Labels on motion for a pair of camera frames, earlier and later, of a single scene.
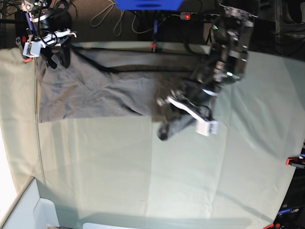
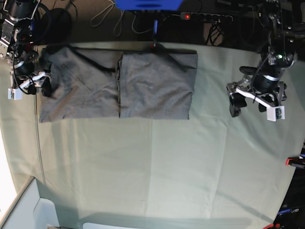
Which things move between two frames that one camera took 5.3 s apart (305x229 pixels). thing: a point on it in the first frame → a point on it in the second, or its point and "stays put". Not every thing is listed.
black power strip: (199, 16) stays put
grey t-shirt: (108, 84) stays put
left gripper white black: (41, 45) → (29, 87)
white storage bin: (30, 211) stays put
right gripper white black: (198, 108) → (271, 98)
